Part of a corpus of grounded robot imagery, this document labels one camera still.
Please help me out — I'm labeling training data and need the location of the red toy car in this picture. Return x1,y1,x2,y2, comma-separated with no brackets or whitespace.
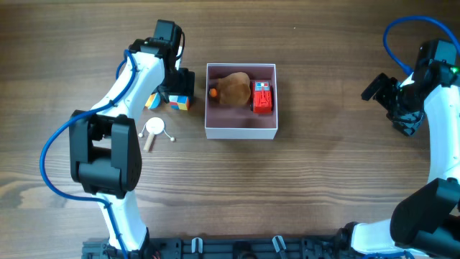
251,81,273,114

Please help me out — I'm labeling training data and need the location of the colourful puzzle cube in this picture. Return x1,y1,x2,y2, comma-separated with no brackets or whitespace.
169,95,190,111

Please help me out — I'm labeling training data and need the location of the white wooden rattle drum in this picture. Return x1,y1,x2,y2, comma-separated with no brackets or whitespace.
138,117,176,152

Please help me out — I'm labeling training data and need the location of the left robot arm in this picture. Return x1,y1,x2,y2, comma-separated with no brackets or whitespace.
69,19,195,258

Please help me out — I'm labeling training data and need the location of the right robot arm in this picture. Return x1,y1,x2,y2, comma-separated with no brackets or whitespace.
342,39,459,258

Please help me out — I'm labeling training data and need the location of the left blue cable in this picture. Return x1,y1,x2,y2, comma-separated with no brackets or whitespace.
38,48,139,259

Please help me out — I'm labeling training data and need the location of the yellow blue rubber duck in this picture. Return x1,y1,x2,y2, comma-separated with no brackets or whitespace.
145,93,161,109

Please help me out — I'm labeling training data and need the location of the brown plush toy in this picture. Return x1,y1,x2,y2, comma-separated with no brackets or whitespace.
208,72,251,106

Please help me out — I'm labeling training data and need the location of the pink white open box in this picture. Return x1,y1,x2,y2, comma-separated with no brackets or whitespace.
204,63,278,140

